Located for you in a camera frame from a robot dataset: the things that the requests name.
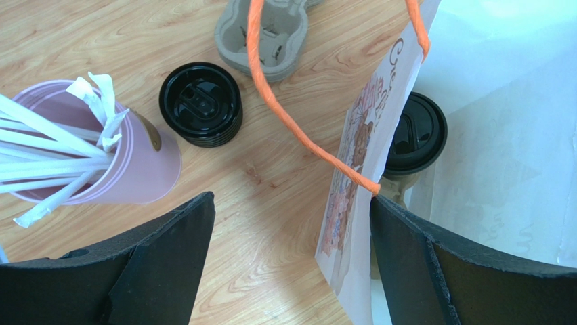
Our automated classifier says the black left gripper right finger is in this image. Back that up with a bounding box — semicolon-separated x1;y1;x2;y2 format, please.
370;196;576;324

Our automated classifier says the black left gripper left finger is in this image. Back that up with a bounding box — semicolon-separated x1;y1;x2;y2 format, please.
1;192;215;324

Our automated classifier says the white paper takeout bag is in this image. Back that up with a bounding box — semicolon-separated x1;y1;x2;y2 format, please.
246;0;577;325

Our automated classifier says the single paper coffee cup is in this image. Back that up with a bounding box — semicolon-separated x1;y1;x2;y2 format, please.
379;172;421;209

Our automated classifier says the pink cup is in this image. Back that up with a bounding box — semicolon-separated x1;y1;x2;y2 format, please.
13;79;181;205

